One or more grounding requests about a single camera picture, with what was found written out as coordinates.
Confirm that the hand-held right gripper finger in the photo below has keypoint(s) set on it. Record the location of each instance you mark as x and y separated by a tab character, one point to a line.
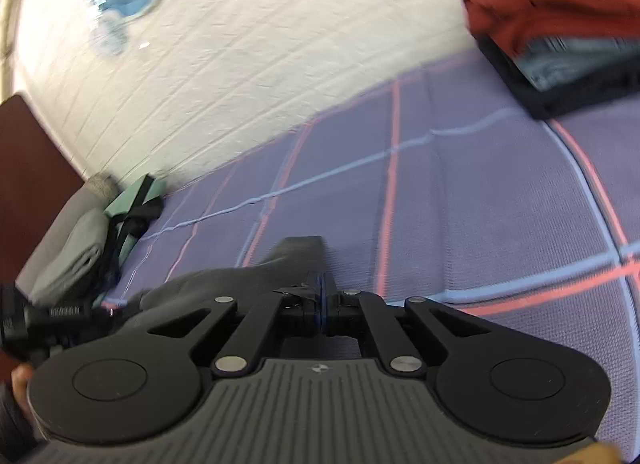
326	304
315	304

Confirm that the dark grey pants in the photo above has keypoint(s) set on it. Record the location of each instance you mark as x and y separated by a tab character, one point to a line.
240	274

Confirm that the red folded pants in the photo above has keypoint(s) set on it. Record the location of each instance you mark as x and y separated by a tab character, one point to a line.
550	4

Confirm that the person's left hand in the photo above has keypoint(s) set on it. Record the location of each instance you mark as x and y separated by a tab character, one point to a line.
20	384

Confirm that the person's right hand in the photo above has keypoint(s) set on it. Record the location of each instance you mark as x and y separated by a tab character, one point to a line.
597	456

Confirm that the grey-green folded blanket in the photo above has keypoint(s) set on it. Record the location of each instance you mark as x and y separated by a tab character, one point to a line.
75	264

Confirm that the grey folded blanket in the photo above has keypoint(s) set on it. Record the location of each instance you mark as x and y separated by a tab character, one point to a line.
60	229

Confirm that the brown wooden headboard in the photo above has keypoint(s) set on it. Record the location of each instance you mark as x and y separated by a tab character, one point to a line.
35	184

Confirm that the patterned pillow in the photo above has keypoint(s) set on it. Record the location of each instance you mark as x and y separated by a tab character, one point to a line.
102	184

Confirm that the plaid purple bed sheet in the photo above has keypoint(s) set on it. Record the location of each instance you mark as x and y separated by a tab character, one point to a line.
475	194

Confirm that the pale blue paper fan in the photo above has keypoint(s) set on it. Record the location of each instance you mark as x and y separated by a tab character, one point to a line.
112	34

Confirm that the black folded clothes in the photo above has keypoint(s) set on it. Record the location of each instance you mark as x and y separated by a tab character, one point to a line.
565	99

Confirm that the blue-grey folded clothes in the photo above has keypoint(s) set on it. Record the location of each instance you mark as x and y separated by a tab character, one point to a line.
575	59

